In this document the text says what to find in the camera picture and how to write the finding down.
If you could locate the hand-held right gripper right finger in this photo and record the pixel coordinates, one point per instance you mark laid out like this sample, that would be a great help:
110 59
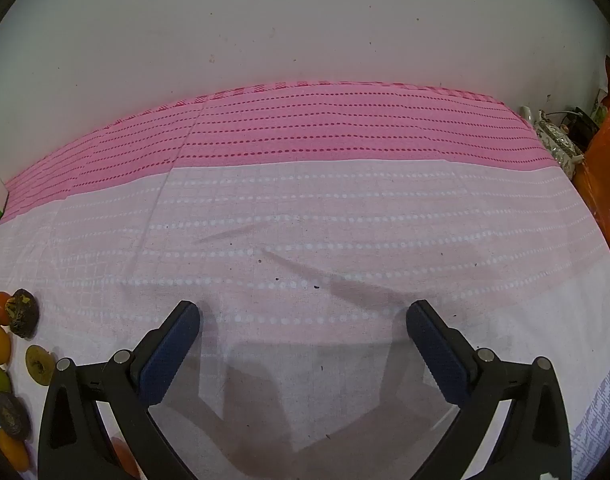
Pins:
437 355

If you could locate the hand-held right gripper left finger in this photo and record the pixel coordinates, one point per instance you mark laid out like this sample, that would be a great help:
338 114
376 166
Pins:
167 355

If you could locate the orange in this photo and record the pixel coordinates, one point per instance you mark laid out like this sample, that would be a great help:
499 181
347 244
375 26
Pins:
125 457
12 450

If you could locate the brown kiwi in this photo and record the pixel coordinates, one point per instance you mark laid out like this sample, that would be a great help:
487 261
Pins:
39 365

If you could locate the dark wrinkled fruit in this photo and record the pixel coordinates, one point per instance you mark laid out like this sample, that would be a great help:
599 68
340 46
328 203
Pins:
11 415
24 312

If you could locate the pink checked cloth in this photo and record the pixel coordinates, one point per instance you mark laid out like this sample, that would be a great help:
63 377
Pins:
305 210

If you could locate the silver patterned pouch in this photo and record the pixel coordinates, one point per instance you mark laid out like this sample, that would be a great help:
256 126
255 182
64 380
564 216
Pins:
555 142

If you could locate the orange plastic bag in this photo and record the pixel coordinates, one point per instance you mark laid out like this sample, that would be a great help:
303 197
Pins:
607 170

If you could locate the dark box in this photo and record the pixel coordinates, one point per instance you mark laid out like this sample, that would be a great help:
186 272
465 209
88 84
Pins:
580 127

